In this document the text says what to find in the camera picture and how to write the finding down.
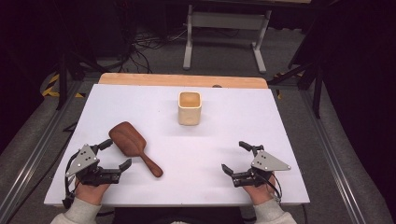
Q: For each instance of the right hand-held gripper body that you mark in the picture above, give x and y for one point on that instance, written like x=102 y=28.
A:
x=267 y=162

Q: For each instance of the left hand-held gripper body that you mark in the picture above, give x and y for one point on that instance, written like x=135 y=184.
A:
x=84 y=160

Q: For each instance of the brown wooden hairbrush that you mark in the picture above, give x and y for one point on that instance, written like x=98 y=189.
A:
x=129 y=141

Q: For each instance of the cream square cup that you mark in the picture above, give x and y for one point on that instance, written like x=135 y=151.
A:
x=189 y=115

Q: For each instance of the person's right hand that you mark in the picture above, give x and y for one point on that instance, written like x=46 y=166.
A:
x=261 y=193

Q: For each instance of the person's left hand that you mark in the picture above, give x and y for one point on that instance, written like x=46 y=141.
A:
x=91 y=193

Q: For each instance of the person's dark lap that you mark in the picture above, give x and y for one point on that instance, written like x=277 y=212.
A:
x=174 y=216

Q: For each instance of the black metal stand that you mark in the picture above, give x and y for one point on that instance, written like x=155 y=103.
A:
x=317 y=90
x=63 y=77

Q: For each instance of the wooden board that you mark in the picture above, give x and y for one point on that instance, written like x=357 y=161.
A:
x=155 y=80

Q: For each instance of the aluminium rail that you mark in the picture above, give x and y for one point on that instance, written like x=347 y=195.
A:
x=336 y=161
x=34 y=155

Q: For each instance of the white metal table frame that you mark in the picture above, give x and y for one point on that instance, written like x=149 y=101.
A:
x=225 y=20

